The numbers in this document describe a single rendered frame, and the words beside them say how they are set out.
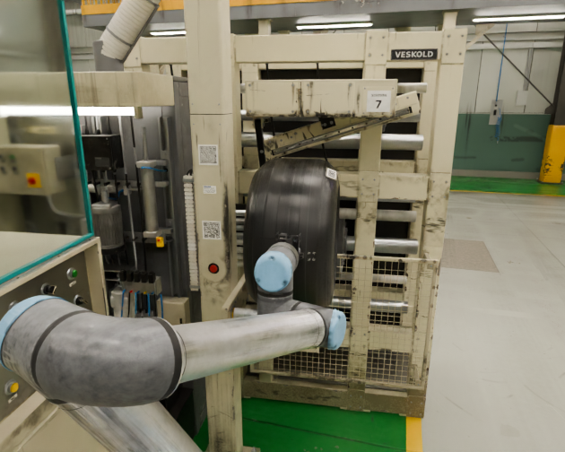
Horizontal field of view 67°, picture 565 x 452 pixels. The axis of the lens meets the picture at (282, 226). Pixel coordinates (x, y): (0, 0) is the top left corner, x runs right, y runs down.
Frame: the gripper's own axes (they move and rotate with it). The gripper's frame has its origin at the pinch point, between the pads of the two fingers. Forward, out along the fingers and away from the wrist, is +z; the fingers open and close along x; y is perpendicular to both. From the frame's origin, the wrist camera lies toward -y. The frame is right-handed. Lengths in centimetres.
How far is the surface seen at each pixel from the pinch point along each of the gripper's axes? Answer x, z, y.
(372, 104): -24, 43, 50
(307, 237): -4.4, 2.1, 4.0
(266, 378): 26, 93, -98
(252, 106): 24, 43, 50
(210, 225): 35.4, 22.6, 2.6
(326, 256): -10.8, 4.8, -2.5
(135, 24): 74, 43, 82
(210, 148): 34, 19, 32
